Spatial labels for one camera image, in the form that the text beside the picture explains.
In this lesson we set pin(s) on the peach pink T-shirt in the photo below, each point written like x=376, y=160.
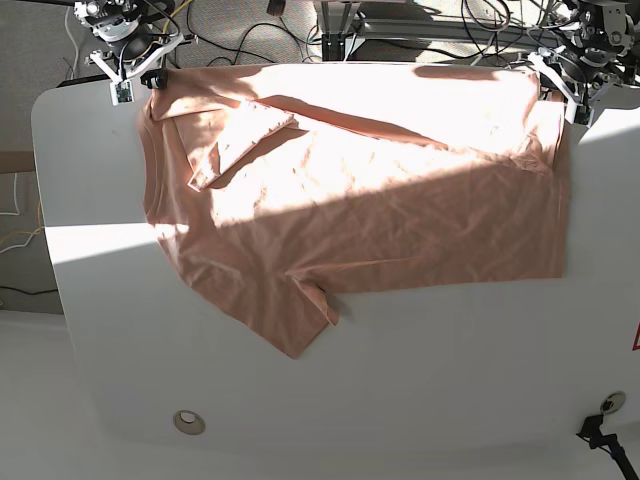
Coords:
x=274, y=189

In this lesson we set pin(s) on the round metal table grommet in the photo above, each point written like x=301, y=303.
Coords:
x=189, y=423

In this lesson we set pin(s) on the black cable clamp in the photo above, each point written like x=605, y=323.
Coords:
x=590, y=432

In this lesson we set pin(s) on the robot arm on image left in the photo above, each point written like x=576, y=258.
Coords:
x=113, y=21

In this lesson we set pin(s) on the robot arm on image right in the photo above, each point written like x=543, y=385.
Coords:
x=586, y=47

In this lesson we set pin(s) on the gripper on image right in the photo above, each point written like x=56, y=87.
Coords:
x=580, y=84

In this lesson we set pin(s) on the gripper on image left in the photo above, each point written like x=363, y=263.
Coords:
x=136, y=55

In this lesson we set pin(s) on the aluminium frame post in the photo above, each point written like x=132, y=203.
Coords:
x=335, y=19

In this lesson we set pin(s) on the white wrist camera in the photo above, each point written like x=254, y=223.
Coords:
x=122, y=92
x=577, y=114

